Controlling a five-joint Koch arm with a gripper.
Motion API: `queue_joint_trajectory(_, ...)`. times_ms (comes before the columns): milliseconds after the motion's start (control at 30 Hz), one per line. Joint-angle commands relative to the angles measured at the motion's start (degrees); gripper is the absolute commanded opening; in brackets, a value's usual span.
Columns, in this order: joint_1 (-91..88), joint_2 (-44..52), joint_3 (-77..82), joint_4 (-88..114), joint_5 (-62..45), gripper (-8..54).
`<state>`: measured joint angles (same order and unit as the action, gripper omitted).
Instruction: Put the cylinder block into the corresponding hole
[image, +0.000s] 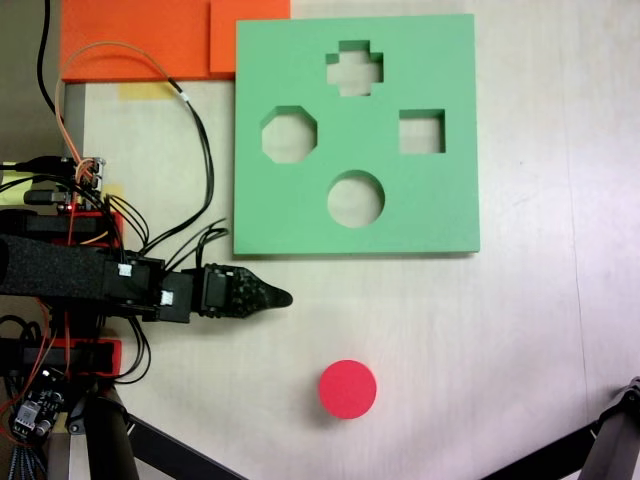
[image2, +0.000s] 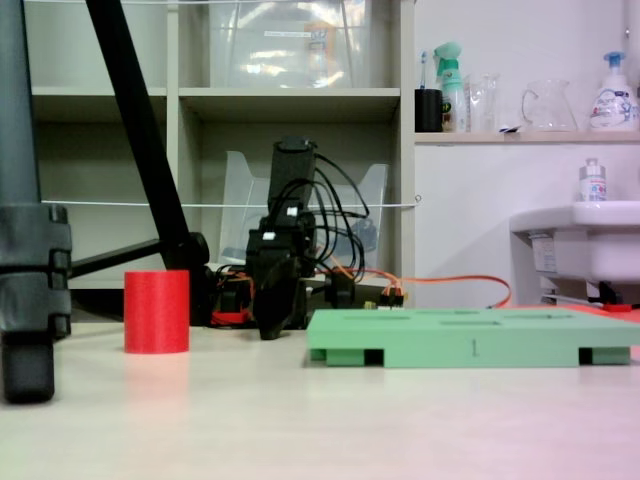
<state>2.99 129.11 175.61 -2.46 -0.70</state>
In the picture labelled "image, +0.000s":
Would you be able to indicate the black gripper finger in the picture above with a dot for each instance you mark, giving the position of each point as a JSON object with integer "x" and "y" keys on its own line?
{"x": 255, "y": 295}

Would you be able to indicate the thick grey tripod leg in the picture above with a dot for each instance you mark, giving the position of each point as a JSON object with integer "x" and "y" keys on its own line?
{"x": 617, "y": 430}

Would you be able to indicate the small voltage converter board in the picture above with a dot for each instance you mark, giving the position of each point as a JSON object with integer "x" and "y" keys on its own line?
{"x": 37, "y": 410}

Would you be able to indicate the red table clamp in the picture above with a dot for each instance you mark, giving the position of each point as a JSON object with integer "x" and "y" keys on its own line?
{"x": 112, "y": 356}
{"x": 112, "y": 227}

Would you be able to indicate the red cylinder block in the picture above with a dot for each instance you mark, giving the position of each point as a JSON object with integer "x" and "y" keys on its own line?
{"x": 348, "y": 390}

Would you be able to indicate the large orange foam block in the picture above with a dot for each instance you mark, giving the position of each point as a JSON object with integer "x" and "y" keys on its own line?
{"x": 135, "y": 35}

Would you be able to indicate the green shape sorting board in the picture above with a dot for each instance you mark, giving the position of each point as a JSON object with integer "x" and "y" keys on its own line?
{"x": 310, "y": 225}

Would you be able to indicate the motor driver circuit board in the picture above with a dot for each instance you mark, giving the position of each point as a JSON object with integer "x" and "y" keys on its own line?
{"x": 87, "y": 182}

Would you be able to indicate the yellow tape strip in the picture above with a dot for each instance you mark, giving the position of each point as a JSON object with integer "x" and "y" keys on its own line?
{"x": 145, "y": 91}

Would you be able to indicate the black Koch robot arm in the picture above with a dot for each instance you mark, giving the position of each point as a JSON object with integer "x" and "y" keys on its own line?
{"x": 55, "y": 267}

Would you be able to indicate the black tripod brace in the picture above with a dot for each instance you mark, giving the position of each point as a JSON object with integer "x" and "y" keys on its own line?
{"x": 175, "y": 455}
{"x": 545, "y": 457}

